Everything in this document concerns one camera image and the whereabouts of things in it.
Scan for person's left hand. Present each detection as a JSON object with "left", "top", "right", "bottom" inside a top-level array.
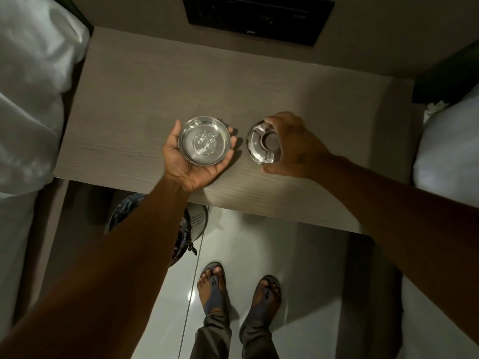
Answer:
[{"left": 163, "top": 120, "right": 239, "bottom": 193}]

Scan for grey right sandal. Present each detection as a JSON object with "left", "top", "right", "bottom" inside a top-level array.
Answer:
[{"left": 239, "top": 274, "right": 282, "bottom": 334}]

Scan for person's right forearm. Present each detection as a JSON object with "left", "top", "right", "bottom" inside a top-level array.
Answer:
[{"left": 318, "top": 155, "right": 479, "bottom": 345}]

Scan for black wall switch panel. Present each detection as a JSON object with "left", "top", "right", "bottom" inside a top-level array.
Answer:
[{"left": 181, "top": 0, "right": 335, "bottom": 47}]

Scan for round steel bowl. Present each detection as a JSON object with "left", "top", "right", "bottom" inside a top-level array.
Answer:
[{"left": 178, "top": 116, "right": 232, "bottom": 167}]

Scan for dark bin liner bag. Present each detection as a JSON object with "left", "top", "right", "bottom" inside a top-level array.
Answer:
[{"left": 109, "top": 193, "right": 198, "bottom": 267}]

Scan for round steel ashtray lid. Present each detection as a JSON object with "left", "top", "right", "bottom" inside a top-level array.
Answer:
[{"left": 246, "top": 120, "right": 283, "bottom": 166}]

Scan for person's left forearm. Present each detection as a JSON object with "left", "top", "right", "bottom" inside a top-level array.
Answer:
[{"left": 0, "top": 174, "right": 194, "bottom": 359}]

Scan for grey sandal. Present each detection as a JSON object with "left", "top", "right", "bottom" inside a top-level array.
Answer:
[
  {"left": 239, "top": 274, "right": 282, "bottom": 334},
  {"left": 197, "top": 262, "right": 228, "bottom": 315}
]

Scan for silver waste bin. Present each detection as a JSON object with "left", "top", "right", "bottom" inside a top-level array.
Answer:
[{"left": 107, "top": 192, "right": 209, "bottom": 268}]

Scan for grey left sandal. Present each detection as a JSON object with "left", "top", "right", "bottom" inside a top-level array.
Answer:
[{"left": 197, "top": 262, "right": 228, "bottom": 315}]

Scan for person's right hand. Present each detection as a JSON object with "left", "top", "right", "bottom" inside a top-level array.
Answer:
[{"left": 261, "top": 111, "right": 336, "bottom": 179}]

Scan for grey trousers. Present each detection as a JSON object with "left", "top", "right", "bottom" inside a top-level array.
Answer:
[{"left": 189, "top": 309, "right": 280, "bottom": 359}]

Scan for white pillow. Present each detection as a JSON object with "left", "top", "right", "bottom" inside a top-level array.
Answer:
[
  {"left": 412, "top": 84, "right": 479, "bottom": 199},
  {"left": 0, "top": 0, "right": 91, "bottom": 199}
]

